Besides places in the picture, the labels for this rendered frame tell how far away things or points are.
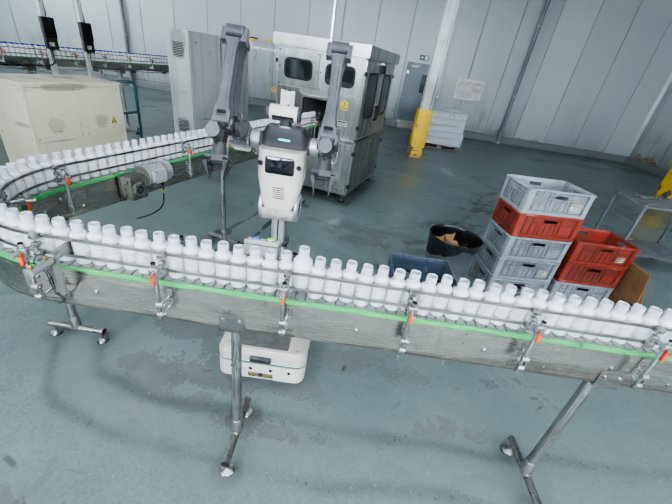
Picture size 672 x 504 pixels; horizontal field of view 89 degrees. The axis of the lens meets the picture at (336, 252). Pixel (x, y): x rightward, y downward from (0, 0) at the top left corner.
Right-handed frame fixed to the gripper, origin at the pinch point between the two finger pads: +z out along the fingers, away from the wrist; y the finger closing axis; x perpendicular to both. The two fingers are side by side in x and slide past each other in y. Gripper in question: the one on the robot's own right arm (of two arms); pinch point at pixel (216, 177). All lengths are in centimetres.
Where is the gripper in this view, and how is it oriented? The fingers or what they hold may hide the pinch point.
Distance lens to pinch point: 155.8
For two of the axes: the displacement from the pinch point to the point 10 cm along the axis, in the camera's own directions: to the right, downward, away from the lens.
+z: -1.0, 10.0, 0.0
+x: 0.6, 0.0, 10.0
